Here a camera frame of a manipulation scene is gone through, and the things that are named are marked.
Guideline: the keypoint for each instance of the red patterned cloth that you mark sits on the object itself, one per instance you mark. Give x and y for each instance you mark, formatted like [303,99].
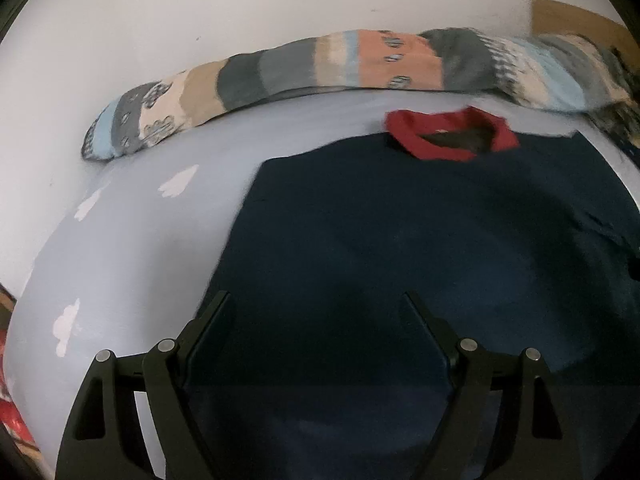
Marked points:
[12,410]

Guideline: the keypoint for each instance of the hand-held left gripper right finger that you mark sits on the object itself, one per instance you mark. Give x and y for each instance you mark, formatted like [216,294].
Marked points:
[430,335]

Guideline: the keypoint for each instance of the wooden headboard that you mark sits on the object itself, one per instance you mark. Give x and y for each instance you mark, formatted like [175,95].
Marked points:
[565,20]

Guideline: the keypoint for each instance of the navy shirt with red collar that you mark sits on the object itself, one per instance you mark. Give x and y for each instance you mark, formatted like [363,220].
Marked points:
[375,220]

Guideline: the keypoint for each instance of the light blue cloud bedsheet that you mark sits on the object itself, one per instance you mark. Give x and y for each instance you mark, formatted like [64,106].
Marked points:
[150,240]

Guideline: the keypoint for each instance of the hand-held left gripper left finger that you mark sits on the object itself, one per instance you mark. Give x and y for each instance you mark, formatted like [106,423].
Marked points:
[207,331]

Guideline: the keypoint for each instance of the patchwork patterned blanket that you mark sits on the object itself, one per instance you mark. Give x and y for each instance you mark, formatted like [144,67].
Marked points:
[300,67]

